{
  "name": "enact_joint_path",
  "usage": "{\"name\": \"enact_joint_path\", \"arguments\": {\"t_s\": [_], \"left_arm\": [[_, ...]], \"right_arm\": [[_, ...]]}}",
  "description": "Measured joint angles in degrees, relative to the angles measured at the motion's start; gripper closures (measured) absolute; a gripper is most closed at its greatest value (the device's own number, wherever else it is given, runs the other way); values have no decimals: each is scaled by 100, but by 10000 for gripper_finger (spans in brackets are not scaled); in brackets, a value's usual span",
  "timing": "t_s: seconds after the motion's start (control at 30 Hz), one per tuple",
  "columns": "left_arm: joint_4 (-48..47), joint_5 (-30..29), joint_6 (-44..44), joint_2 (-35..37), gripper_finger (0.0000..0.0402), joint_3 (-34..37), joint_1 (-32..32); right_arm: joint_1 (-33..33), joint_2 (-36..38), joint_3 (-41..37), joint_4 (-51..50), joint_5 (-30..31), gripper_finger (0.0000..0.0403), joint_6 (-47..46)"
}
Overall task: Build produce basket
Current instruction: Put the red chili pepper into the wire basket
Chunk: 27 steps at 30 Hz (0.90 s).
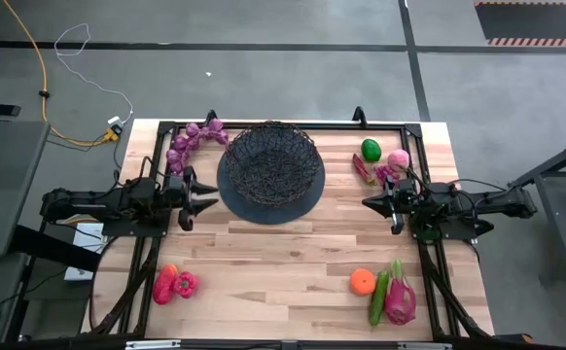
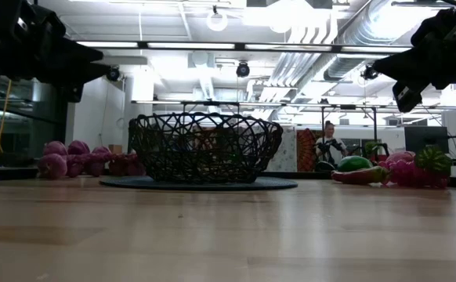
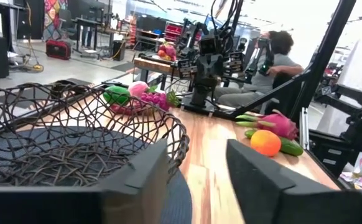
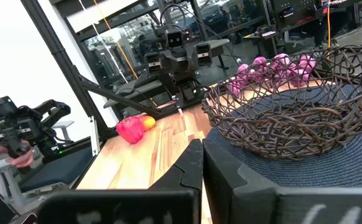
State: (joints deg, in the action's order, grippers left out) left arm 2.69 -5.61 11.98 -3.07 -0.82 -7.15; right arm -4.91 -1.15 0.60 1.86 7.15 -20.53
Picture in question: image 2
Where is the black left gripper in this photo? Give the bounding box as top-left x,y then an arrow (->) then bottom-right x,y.
0,0 -> 111,103

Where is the overhead light bar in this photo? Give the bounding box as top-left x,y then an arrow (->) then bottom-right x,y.
74,40 -> 414,54

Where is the white ring ceiling lamp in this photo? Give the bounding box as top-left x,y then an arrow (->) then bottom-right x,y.
206,10 -> 230,33

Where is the silver ventilation duct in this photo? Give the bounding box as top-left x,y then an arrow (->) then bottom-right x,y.
324,0 -> 415,82

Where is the purple grape bunch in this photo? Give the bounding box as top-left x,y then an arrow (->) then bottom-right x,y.
387,159 -> 450,190

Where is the round dark placemat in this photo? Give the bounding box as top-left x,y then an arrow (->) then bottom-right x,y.
99,175 -> 299,192

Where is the black table edge rail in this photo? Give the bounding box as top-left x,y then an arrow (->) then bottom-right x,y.
0,166 -> 456,190

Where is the small striped watermelon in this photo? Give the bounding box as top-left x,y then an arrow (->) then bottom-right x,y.
414,145 -> 454,176

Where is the black wire basket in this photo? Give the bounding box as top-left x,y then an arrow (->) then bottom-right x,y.
128,112 -> 284,184

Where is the white patterned board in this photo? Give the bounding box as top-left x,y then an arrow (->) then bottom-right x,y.
266,127 -> 298,172

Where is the orange bell pepper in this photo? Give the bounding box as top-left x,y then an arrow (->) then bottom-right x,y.
331,165 -> 390,186

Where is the green potted plant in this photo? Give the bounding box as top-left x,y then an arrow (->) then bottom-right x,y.
364,140 -> 382,157

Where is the orange mandala tapestry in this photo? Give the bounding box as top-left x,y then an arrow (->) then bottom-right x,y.
296,128 -> 324,172

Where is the purple onion braid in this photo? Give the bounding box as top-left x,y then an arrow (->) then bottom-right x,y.
37,139 -> 147,180

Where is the person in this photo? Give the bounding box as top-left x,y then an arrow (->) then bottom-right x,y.
315,120 -> 349,172

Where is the pink dragon fruit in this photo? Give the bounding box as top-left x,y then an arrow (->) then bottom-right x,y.
384,150 -> 416,165

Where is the black computer monitor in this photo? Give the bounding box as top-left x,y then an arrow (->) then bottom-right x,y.
404,125 -> 450,154

